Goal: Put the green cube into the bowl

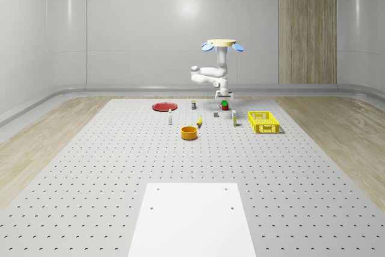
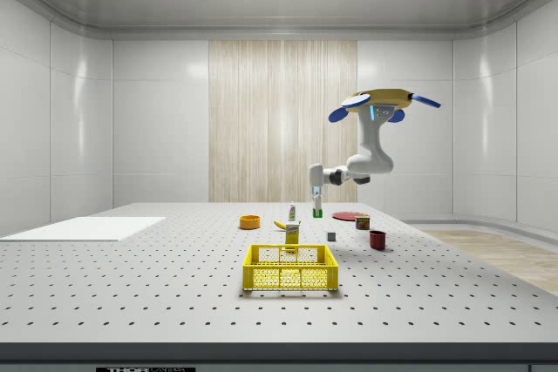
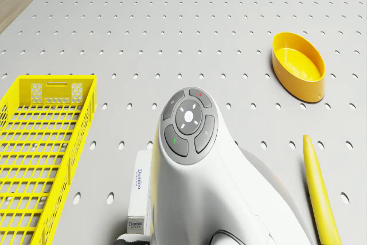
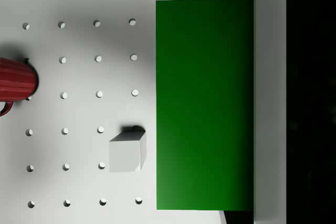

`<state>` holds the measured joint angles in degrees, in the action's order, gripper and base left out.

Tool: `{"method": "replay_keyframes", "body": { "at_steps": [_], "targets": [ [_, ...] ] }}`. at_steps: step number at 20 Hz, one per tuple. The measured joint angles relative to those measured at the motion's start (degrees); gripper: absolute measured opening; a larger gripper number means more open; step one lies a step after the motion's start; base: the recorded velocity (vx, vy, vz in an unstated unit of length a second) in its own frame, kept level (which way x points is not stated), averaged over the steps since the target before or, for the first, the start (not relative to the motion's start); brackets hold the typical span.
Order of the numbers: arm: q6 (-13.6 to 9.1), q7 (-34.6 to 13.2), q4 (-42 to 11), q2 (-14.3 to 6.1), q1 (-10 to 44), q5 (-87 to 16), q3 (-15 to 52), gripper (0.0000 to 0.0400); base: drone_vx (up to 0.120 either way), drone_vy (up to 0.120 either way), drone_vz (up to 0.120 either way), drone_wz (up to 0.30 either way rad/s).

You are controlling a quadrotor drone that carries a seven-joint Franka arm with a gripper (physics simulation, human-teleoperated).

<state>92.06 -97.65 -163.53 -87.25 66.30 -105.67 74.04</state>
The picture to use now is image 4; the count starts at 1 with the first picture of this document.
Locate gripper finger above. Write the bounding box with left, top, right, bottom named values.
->
left=219, top=210, right=255, bottom=224

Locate green block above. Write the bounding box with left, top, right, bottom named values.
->
left=155, top=0, right=255, bottom=212

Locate grey cube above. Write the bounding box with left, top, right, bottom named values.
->
left=108, top=130, right=147, bottom=173

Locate dark red mug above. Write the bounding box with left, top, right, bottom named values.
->
left=0, top=57, right=40, bottom=118

